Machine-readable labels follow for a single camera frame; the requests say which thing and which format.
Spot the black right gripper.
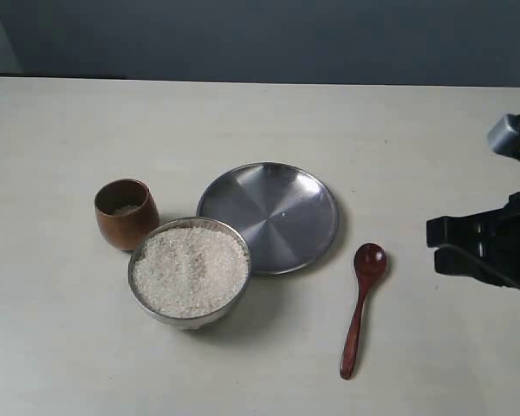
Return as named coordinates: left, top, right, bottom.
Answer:
left=426, top=191, right=520, bottom=290

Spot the dark red wooden spoon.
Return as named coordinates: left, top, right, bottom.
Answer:
left=340, top=243, right=387, bottom=380

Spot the steel bowl of rice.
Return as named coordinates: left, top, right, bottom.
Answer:
left=127, top=217, right=251, bottom=330

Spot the brown wooden cup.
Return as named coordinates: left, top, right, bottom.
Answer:
left=94, top=179, right=159, bottom=251

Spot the round steel plate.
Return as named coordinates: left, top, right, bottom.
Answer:
left=196, top=162, right=341, bottom=276

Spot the black round cable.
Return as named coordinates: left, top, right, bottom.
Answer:
left=432, top=244, right=520, bottom=289

